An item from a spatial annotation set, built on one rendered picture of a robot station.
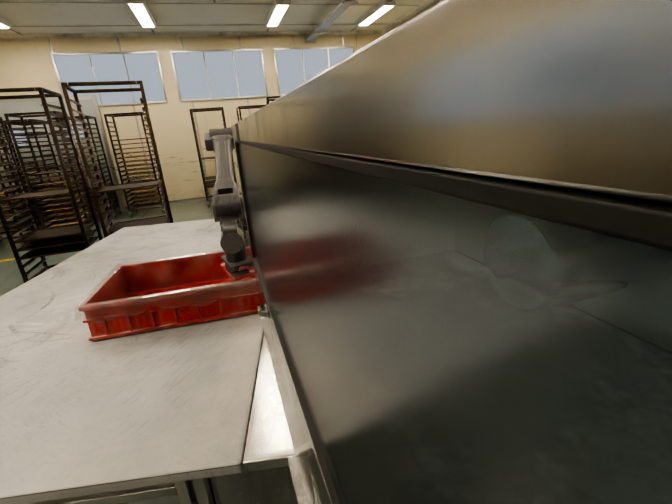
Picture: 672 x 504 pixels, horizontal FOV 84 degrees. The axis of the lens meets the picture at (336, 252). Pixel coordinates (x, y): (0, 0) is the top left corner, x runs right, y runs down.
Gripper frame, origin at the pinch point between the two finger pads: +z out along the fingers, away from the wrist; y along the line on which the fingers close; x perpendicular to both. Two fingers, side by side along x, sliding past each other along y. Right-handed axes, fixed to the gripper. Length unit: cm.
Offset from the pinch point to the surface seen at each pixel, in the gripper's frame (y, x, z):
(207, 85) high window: 737, -204, -92
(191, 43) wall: 747, -190, -168
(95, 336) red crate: 3.2, 37.4, 2.7
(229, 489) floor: 12, 14, 87
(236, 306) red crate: -8.3, 4.6, 0.8
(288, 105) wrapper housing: -80, 19, -48
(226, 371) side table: -30.5, 14.6, 2.4
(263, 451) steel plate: -54, 16, 1
